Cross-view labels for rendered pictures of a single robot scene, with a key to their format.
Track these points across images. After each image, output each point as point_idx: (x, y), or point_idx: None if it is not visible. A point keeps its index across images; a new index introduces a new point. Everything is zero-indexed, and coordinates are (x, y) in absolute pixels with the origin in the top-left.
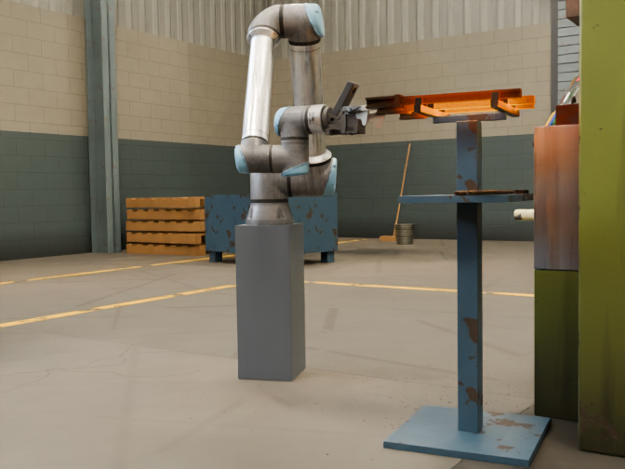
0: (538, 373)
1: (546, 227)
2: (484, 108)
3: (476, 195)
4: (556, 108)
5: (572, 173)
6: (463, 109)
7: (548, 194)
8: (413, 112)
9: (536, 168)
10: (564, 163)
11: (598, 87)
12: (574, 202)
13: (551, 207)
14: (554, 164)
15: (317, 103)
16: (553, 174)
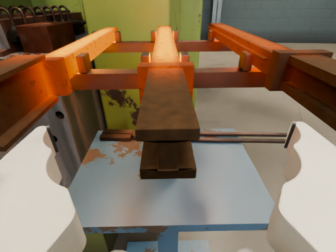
0: (106, 238)
1: (86, 153)
2: (103, 46)
3: (242, 145)
4: (48, 30)
5: (86, 97)
6: (93, 53)
7: (79, 126)
8: (22, 95)
9: (65, 108)
10: (80, 91)
11: (172, 16)
12: (92, 120)
13: (83, 134)
14: (75, 95)
15: None
16: (77, 105)
